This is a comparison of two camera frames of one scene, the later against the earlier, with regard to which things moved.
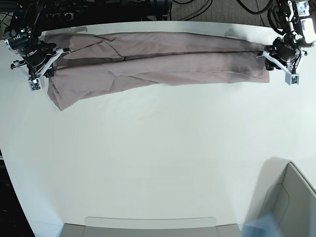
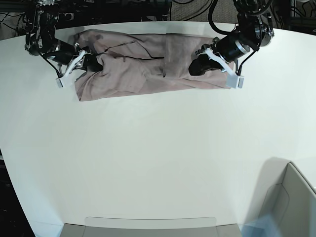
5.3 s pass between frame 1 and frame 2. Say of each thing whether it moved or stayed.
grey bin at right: stayed
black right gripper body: moved
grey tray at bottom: stayed
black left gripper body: moved
